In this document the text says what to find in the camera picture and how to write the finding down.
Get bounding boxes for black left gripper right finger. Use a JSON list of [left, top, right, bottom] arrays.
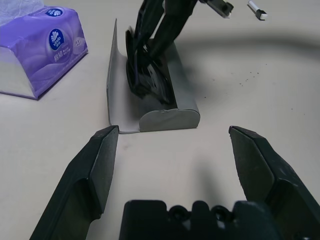
[[228, 125, 320, 240]]

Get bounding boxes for purple tissue pack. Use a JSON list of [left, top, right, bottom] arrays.
[[0, 0, 90, 101]]

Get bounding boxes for grey glasses case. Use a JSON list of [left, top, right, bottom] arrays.
[[106, 17, 202, 135]]

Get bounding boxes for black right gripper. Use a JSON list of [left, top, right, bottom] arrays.
[[134, 0, 235, 59]]

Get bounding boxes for white marker pen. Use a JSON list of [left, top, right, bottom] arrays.
[[247, 0, 270, 21]]

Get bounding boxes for black sunglasses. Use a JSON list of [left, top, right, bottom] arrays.
[[124, 23, 177, 106]]

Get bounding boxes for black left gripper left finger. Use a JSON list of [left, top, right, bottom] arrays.
[[36, 124, 120, 240]]

